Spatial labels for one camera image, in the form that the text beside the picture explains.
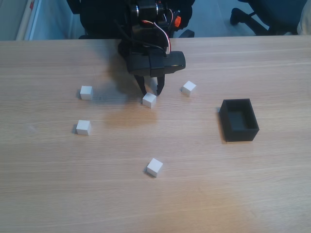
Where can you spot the person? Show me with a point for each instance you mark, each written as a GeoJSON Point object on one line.
{"type": "Point", "coordinates": [305, 21]}

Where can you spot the black open box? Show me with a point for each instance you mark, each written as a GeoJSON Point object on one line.
{"type": "Point", "coordinates": [240, 134]}

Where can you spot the white leaning panel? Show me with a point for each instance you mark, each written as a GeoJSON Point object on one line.
{"type": "Point", "coordinates": [48, 21]}

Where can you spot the black clamp with orange tip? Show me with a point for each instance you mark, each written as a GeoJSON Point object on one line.
{"type": "Point", "coordinates": [177, 21]}

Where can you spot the black office chair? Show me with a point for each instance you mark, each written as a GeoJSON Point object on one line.
{"type": "Point", "coordinates": [102, 17]}

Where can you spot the dark blue office chair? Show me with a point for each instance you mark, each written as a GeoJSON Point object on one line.
{"type": "Point", "coordinates": [279, 12]}

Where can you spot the black webcam on gripper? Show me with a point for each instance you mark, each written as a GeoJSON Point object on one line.
{"type": "Point", "coordinates": [175, 60]}

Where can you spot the white cube block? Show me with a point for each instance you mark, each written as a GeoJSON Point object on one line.
{"type": "Point", "coordinates": [149, 100]}
{"type": "Point", "coordinates": [189, 88]}
{"type": "Point", "coordinates": [86, 92]}
{"type": "Point", "coordinates": [83, 127]}
{"type": "Point", "coordinates": [154, 167]}

